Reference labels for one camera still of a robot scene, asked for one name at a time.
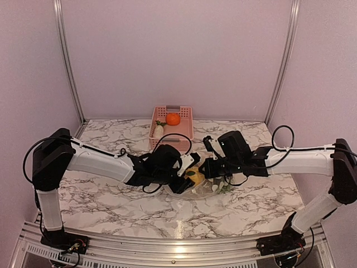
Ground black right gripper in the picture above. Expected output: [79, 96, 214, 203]
[199, 156, 243, 179]

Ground yellow fake lemon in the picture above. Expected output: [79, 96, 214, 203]
[185, 166, 205, 187]

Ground clear zip top bag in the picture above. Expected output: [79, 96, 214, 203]
[164, 152, 246, 199]

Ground orange fake orange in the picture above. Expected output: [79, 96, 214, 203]
[166, 113, 181, 126]

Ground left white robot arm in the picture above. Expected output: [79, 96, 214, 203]
[22, 128, 200, 251]

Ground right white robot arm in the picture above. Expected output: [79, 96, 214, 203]
[199, 131, 356, 255]

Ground green fake leafy vegetable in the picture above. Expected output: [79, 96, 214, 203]
[217, 183, 234, 194]

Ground pink plastic basket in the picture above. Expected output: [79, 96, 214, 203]
[148, 106, 194, 152]

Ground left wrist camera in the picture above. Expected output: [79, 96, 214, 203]
[177, 153, 194, 176]

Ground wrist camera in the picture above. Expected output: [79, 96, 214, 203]
[202, 136, 221, 160]
[177, 153, 194, 176]

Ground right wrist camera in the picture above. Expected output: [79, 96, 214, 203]
[202, 136, 221, 160]

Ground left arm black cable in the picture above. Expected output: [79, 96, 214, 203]
[142, 132, 193, 195]

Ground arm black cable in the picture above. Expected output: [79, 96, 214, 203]
[225, 125, 357, 185]
[142, 132, 193, 195]

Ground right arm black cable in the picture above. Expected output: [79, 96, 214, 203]
[225, 125, 357, 185]

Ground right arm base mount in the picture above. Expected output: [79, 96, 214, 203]
[257, 234, 306, 256]

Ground front aluminium rail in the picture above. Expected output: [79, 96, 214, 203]
[11, 226, 335, 268]

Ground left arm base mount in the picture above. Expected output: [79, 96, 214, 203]
[41, 231, 89, 254]

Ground right aluminium frame post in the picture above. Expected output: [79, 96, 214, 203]
[264, 0, 301, 126]

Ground aluminium frame post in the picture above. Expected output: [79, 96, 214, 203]
[264, 0, 301, 126]
[53, 0, 86, 124]

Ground left aluminium frame post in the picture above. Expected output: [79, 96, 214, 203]
[53, 0, 86, 124]

